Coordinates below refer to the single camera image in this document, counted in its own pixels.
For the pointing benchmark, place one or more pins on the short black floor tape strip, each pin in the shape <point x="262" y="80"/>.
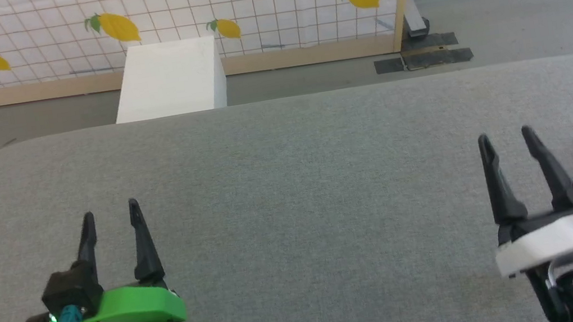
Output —
<point x="433" y="40"/>

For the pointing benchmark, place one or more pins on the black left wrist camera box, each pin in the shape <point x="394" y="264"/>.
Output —
<point x="70" y="290"/>

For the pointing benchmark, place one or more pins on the long black floor tape strip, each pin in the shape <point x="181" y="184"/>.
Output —
<point x="447" y="57"/>

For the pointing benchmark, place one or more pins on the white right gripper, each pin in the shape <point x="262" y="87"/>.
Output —
<point x="549" y="244"/>

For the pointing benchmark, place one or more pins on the white rectangular box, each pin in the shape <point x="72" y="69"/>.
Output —
<point x="171" y="76"/>

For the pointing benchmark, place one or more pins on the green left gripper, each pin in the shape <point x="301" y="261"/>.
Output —
<point x="138" y="307"/>

